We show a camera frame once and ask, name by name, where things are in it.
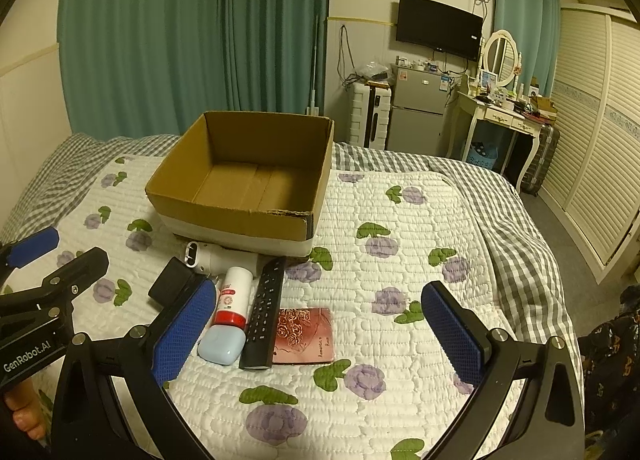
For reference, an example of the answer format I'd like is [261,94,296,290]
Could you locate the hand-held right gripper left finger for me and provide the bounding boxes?
[50,276,219,460]

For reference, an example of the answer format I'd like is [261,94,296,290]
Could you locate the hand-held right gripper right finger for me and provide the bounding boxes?
[421,281,587,460]

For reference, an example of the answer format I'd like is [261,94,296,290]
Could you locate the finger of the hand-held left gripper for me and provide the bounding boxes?
[0,247,110,326]
[0,226,61,272]

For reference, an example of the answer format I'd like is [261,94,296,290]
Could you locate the light blue case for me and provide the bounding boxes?
[197,326,247,366]

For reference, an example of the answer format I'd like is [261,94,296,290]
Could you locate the small black box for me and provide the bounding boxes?
[148,257,203,309]

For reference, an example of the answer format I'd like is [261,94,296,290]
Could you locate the white spray bottle red label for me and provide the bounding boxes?
[212,266,252,332]

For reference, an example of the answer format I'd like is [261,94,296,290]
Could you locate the white hair dryer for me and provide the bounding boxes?
[184,241,263,277]

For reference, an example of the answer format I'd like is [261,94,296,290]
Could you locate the black remote control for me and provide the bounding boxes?
[238,256,287,371]

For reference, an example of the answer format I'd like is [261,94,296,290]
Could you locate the cardboard box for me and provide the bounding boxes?
[145,111,335,258]

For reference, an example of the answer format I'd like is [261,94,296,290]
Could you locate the pink rose-patterned card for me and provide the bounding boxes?
[272,307,335,366]

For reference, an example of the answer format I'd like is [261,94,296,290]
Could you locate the person's left hand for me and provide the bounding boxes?
[0,381,52,447]

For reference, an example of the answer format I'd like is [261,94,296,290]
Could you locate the dark printed cloth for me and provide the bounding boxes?
[582,287,640,441]

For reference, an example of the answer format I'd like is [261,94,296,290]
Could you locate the blue plastic basket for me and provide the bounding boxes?
[467,141,501,168]

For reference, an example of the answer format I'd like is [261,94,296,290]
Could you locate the grey suitcase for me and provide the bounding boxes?
[522,121,561,193]

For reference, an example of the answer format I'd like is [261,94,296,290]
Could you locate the white dressing table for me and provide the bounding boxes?
[442,74,542,191]

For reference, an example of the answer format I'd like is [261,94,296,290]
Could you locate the silver refrigerator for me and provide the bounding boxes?
[387,64,453,157]

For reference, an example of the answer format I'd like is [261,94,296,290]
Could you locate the cream louvred wardrobe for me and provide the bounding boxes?
[537,2,640,283]

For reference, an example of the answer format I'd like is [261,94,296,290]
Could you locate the white suitcase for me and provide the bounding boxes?
[348,82,391,150]

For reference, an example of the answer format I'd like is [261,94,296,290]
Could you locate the wide teal curtain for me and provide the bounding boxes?
[59,0,332,137]

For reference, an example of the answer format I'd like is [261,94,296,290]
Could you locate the white pole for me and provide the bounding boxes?
[306,15,322,116]

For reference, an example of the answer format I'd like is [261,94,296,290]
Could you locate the oval white vanity mirror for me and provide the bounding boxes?
[480,30,523,89]

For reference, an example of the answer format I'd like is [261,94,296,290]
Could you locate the narrow teal curtain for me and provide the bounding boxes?
[492,0,562,91]

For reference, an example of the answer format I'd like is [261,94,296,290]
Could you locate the hanging wall cables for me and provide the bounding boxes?
[337,24,358,89]

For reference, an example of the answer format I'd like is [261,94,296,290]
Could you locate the black wall television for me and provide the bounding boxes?
[396,0,484,61]

